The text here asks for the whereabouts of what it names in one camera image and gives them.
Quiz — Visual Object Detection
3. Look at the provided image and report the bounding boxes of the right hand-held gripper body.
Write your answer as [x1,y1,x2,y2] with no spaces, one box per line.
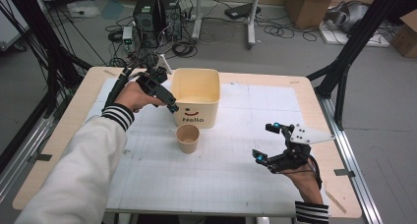
[267,123,336,175]

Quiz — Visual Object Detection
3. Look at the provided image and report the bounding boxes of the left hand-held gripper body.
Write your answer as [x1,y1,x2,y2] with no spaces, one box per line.
[135,53,173,99]

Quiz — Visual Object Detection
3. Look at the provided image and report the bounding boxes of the cream square plastic bin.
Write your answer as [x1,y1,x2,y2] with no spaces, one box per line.
[169,67,221,130]

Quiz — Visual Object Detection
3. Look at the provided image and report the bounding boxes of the brown paper cup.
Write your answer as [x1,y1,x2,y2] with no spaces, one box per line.
[175,123,202,155]

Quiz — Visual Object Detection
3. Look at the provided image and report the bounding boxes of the person's left hand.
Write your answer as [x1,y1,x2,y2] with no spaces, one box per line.
[114,81,167,114]

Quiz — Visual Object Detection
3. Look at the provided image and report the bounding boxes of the person's right hand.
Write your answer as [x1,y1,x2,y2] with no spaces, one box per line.
[284,154,325,206]

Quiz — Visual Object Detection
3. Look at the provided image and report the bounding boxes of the white grid mat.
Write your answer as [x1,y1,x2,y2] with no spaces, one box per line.
[85,78,329,217]

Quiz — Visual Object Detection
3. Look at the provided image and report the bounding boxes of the small grey power box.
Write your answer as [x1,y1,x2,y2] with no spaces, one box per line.
[122,26,134,45]

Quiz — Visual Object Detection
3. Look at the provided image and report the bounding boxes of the black tape piece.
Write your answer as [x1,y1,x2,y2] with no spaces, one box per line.
[27,152,53,163]
[332,167,356,179]

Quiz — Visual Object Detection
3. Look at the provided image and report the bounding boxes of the wooden stick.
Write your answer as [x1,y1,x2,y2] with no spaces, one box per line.
[323,181,348,215]

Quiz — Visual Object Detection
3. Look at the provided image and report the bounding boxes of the black computer tower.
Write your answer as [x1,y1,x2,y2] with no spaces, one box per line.
[158,0,183,42]
[132,0,162,49]

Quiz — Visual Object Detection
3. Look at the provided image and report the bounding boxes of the clear plastic bag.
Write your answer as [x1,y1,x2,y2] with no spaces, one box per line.
[66,0,101,20]

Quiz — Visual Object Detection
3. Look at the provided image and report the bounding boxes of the white metal stand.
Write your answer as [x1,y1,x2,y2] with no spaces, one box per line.
[191,0,264,51]

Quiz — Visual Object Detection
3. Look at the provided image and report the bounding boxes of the white floor board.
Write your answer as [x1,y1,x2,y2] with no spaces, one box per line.
[319,23,391,49]

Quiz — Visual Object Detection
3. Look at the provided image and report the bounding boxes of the flat black device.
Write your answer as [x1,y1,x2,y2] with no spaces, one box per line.
[224,2,263,21]

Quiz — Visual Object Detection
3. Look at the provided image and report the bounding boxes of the large cardboard box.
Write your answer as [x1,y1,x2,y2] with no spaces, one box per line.
[284,0,341,30]

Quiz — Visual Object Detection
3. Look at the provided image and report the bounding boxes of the grey bag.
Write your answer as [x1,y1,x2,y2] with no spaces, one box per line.
[325,0,372,34]

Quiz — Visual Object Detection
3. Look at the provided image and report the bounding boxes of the small cardboard box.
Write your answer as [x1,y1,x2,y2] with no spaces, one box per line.
[388,9,417,59]

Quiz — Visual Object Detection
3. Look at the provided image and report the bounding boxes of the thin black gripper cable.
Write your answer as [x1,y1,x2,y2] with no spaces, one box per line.
[308,154,324,191]

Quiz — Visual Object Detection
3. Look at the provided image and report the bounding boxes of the black sleeved gripper cable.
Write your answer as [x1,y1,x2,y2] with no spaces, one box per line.
[103,66,143,110]

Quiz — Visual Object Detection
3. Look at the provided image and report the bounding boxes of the tangle of black floor cables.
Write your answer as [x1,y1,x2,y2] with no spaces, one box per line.
[105,16,199,69]

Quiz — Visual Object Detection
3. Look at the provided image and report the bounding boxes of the aluminium rail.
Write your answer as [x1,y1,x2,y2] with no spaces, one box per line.
[318,95,384,224]
[0,114,56,203]

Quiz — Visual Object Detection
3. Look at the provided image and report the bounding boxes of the loose black floor cables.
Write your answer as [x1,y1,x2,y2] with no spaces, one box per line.
[259,16,320,43]

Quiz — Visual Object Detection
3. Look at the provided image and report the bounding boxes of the black metal frame with cables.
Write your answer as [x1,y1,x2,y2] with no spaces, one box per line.
[0,0,93,120]

